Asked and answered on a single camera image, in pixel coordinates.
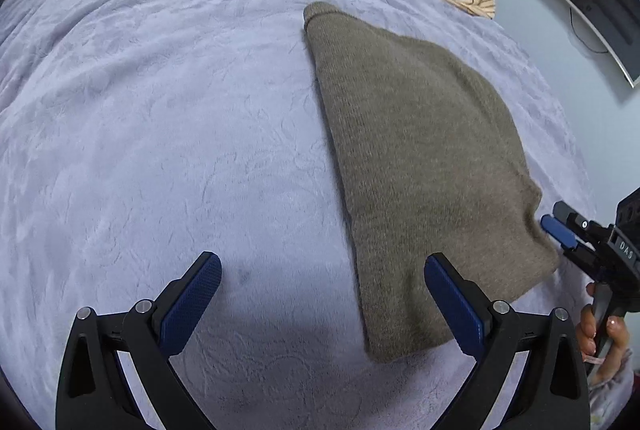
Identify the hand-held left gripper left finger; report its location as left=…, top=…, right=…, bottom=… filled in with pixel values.
left=55, top=251, right=223, bottom=430

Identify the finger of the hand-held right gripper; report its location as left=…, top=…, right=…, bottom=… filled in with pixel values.
left=552, top=201, right=615, bottom=242
left=541, top=215, right=598, bottom=262

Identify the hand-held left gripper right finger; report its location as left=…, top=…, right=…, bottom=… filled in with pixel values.
left=423, top=252, right=591, bottom=430

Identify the olive brown knit sweater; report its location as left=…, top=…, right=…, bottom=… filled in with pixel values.
left=302, top=1, right=560, bottom=363

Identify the person's right hand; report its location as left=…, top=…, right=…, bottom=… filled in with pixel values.
left=575, top=282, right=633, bottom=382

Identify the lavender plush blanket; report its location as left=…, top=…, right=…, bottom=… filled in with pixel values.
left=0, top=0, right=640, bottom=430

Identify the black monitor cable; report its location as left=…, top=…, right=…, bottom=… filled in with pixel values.
left=569, top=6, right=609, bottom=54

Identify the curved wall monitor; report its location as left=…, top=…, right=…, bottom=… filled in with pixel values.
left=535, top=0, right=640, bottom=89

